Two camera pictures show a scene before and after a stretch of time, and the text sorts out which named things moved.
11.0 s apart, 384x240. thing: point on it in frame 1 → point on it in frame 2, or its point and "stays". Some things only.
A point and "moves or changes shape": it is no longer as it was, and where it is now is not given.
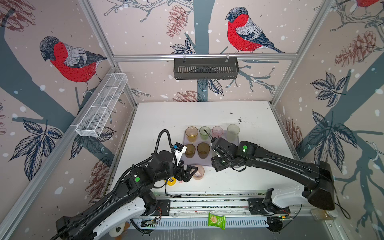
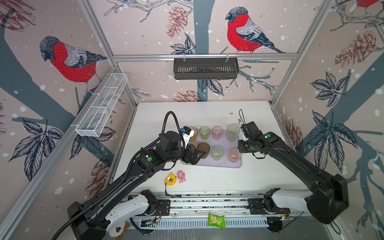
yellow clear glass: [191, 133] stays
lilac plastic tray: [198, 143] stays
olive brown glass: [203, 150] stays
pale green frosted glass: [233, 131] stays
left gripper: [188, 175] → [195, 158]
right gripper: [215, 164] → [240, 143]
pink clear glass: [217, 131] stays
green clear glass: [203, 134] stays
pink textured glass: [199, 174] moves or changes shape
